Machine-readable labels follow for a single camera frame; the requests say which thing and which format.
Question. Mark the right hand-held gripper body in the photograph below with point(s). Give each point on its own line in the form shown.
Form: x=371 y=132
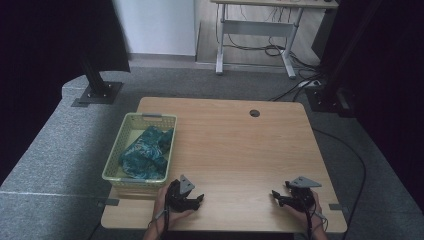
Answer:
x=301 y=200

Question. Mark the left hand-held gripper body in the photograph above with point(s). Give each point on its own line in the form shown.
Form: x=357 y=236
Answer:
x=176 y=200

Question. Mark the teal floral shirt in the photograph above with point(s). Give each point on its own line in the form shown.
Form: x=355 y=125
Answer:
x=146 y=156

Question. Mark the green plastic basket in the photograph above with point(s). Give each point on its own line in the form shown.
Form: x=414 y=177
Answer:
x=115 y=166

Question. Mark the person's right hand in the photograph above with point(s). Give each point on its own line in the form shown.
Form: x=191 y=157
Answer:
x=301 y=218

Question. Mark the person's left hand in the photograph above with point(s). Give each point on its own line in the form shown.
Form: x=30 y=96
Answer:
x=174 y=219

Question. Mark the white power strip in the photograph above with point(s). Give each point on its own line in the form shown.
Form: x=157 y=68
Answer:
x=310 y=83

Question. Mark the black curtain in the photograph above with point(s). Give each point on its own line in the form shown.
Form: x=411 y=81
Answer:
x=393 y=83
x=40 y=50

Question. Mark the white-framed wooden desk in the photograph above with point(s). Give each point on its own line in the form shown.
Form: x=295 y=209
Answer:
x=256 y=28

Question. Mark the grey table bracket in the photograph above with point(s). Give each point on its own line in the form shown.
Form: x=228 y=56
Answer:
x=111 y=201
x=336 y=206

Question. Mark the black metal stand with base plate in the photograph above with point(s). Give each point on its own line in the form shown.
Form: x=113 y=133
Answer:
x=323 y=100
x=98 y=91

